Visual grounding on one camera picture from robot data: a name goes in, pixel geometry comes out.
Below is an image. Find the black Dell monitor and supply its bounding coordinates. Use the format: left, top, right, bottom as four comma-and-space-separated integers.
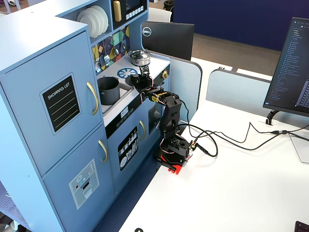
141, 21, 195, 61

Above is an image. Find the blue toy kitchen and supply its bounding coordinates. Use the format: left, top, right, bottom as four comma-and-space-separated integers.
0, 0, 171, 232

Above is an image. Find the red robot base plate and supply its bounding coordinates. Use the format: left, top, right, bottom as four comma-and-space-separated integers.
154, 149, 194, 176

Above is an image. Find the white toy plate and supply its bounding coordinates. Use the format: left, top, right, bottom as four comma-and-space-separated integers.
85, 7, 105, 37
90, 5, 110, 34
77, 9, 99, 39

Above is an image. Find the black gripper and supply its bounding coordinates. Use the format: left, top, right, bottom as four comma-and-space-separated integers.
131, 72, 156, 94

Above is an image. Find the gray toy pot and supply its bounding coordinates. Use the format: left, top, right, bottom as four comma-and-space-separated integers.
97, 76, 121, 106

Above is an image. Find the monitor with lit screen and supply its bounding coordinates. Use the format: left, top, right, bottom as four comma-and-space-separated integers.
262, 16, 309, 118

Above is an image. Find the small steel toy spoon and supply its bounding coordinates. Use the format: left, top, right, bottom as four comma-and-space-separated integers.
120, 29, 127, 50

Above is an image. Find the gray water dispenser panel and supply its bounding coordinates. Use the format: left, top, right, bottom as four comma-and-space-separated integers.
69, 159, 100, 210

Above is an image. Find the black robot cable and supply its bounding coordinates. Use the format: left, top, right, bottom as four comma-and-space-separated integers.
178, 99, 309, 158

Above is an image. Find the gray toy sink basin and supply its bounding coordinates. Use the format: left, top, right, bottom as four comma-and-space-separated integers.
98, 83, 134, 116

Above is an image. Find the black keyboard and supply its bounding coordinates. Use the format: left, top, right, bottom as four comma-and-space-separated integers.
295, 220, 309, 232

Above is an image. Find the steel pot with lid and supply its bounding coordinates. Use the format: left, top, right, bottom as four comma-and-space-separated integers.
127, 50, 152, 66

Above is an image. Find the white chair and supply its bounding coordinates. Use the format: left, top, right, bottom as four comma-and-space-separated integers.
147, 7, 173, 23

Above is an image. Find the gold freezer door handle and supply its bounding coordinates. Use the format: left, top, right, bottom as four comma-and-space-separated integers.
98, 139, 109, 163

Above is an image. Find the shopping list blackboard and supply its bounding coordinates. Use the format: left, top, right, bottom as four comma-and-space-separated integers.
39, 72, 82, 136

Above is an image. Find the light blue desk divider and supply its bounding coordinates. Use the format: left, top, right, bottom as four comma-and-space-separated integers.
144, 49, 203, 121
205, 68, 274, 110

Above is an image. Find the steel toy spatula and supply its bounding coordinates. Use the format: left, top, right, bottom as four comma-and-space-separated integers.
102, 40, 112, 67

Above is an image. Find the gray monitor stand base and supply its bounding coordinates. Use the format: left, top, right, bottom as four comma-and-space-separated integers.
288, 131, 309, 164

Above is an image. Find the black cable with connector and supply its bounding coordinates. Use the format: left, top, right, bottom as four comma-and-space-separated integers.
248, 121, 309, 142

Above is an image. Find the steel slotted spoon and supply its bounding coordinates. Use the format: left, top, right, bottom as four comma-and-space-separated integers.
94, 41, 102, 73

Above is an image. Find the black toy microwave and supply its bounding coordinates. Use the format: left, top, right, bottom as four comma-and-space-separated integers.
110, 0, 148, 30

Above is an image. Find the steel toy ladle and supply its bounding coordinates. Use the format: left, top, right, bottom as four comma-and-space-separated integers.
111, 35, 120, 56

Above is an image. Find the gold fridge door handle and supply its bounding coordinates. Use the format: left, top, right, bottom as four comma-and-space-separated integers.
86, 81, 100, 116

